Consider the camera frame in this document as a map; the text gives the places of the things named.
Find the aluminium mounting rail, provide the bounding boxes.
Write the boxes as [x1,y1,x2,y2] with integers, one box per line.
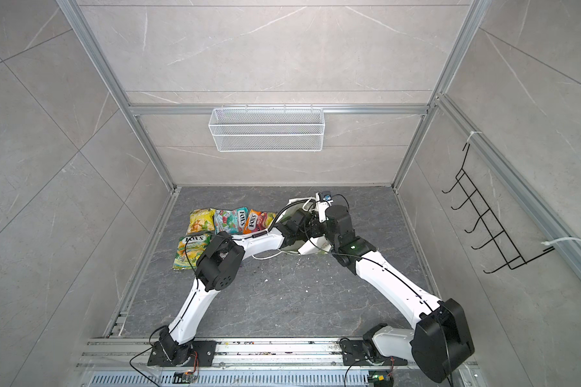
[76,336,483,387]

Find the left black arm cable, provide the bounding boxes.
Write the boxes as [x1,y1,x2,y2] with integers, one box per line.
[265,199,316,233]

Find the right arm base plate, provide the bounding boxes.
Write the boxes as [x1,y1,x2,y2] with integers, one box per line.
[338,337,408,366]

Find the pink Fox's fruit candy bag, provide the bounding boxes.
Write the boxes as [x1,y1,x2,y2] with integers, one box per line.
[243,210,277,235]

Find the green yellow Fox's candy bag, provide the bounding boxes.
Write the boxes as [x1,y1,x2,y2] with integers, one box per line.
[173,232,212,270]

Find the white printed paper bag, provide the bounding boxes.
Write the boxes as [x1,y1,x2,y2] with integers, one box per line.
[251,197,333,261]

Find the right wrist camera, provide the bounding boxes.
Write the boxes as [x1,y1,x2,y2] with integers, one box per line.
[314,190,332,223]

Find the white wire mesh basket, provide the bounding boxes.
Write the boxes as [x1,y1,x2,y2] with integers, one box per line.
[208,107,326,153]

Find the green Fox's mint candy bag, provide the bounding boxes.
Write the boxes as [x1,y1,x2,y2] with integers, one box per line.
[214,207,250,235]

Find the yellow chips snack bag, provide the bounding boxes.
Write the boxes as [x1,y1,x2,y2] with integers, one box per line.
[187,208,216,235]

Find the black wire hook rack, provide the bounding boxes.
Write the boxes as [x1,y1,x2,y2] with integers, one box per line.
[442,144,555,274]

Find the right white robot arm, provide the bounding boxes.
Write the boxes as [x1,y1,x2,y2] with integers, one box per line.
[304,203,474,383]

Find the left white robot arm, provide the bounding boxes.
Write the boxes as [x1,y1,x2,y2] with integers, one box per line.
[149,209,312,366]

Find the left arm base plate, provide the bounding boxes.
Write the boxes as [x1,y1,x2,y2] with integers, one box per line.
[147,340,217,368]

